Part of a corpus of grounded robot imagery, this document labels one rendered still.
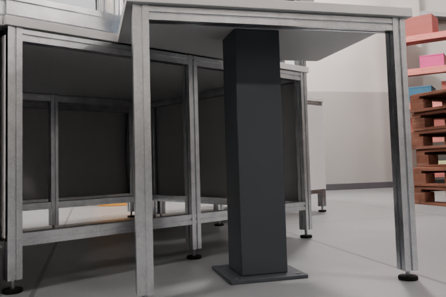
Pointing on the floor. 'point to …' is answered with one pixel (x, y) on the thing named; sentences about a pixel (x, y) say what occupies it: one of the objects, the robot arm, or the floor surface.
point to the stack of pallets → (429, 161)
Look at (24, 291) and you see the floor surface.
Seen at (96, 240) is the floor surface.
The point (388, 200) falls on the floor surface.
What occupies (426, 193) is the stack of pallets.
